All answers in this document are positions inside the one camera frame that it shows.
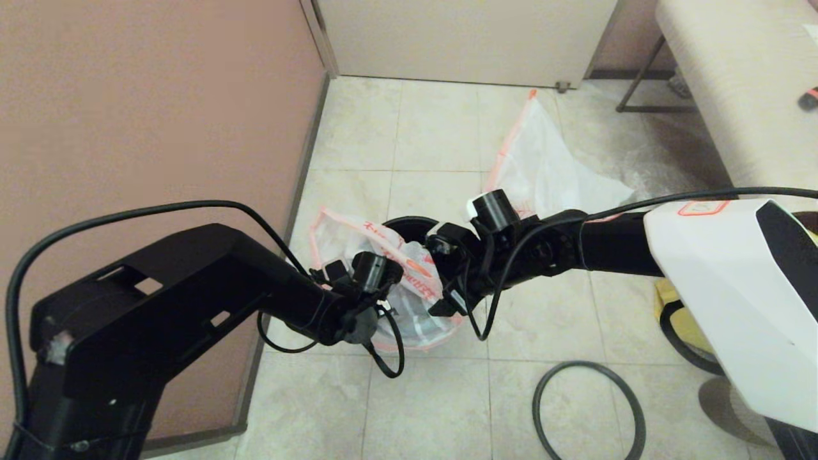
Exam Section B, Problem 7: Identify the white drawstring trash bag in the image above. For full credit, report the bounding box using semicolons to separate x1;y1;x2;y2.
484;88;635;221
309;206;465;353

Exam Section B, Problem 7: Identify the grey bin rim ring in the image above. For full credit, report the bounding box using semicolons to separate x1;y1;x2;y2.
534;361;646;460

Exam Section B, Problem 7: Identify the black round trash bin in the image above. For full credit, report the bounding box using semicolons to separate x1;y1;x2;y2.
382;216;443;249

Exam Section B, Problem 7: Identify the clear crumpled plastic bag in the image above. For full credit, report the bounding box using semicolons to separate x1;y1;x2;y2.
629;147;729;200

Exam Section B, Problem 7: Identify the beige door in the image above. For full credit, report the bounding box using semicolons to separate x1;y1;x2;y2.
316;0;619;89

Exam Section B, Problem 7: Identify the grey ribbed round seat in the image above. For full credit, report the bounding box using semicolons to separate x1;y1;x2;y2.
698;376;771;448

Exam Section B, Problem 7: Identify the beige wood-grain table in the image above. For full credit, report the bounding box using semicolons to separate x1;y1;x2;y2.
655;0;818;215

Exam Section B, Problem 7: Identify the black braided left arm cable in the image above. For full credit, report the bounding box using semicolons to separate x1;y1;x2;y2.
257;302;406;380

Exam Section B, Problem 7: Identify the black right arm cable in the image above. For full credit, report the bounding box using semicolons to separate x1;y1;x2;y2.
456;186;818;378

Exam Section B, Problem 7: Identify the dark metal table leg frame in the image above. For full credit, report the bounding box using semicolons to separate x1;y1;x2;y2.
615;35;697;114

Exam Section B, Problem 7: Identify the grey door frame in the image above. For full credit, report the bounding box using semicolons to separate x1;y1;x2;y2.
299;0;339;79

